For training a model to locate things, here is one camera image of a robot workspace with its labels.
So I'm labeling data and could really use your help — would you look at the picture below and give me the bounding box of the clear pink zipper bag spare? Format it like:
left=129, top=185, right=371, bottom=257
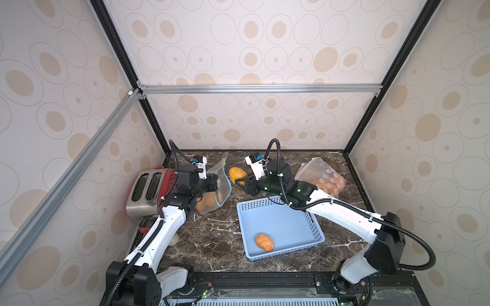
left=295, top=157, right=346, bottom=198

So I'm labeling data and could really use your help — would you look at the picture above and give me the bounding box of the black corner frame post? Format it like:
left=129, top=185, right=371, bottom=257
left=344, top=0, right=443, bottom=156
left=89, top=0, right=170, bottom=156

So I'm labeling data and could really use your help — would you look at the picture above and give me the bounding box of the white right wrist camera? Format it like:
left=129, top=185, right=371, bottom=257
left=245, top=152, right=265, bottom=181

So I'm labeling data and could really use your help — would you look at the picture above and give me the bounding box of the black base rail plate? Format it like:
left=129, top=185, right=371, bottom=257
left=126, top=225, right=430, bottom=306

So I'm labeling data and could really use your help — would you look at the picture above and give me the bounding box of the orange wrinkled potato front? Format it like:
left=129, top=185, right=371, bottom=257
left=255, top=233, right=274, bottom=252

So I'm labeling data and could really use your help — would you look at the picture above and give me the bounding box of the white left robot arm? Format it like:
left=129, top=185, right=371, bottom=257
left=100, top=164, right=218, bottom=305

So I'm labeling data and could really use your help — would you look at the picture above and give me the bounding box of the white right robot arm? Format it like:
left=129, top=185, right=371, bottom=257
left=232, top=156, right=436, bottom=291

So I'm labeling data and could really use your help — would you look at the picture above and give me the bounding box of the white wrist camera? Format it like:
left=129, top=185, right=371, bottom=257
left=245, top=152, right=265, bottom=181
left=192, top=155, right=207, bottom=179

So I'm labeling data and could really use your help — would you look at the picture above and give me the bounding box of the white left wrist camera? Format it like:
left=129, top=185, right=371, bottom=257
left=192, top=155, right=207, bottom=179

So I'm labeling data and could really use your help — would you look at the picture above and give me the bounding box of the clear blue zipper bag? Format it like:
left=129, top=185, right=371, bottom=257
left=194, top=156, right=233, bottom=215

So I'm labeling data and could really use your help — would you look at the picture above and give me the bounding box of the light blue plastic basket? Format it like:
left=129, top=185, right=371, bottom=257
left=237, top=196, right=325, bottom=261

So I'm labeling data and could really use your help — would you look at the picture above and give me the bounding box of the silver aluminium rail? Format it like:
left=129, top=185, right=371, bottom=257
left=1, top=88, right=142, bottom=286
left=140, top=84, right=383, bottom=95

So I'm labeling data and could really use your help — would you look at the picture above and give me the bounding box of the silver aluminium rail left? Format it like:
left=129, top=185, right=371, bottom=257
left=1, top=88, right=142, bottom=286

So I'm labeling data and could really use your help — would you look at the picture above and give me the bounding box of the yellow potato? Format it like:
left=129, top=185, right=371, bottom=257
left=228, top=167, right=248, bottom=183

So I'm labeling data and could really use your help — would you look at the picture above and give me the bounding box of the black corner frame post right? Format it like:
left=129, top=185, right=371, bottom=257
left=344, top=0, right=443, bottom=156

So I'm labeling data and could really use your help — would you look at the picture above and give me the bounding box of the silver aluminium rail back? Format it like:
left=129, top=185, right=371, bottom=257
left=140, top=84, right=383, bottom=95

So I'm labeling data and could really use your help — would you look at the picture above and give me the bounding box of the black corner frame post left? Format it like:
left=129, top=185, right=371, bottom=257
left=89, top=0, right=170, bottom=156

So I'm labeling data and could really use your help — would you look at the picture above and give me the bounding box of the red steel toaster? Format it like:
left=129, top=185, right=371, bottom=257
left=125, top=167, right=176, bottom=223

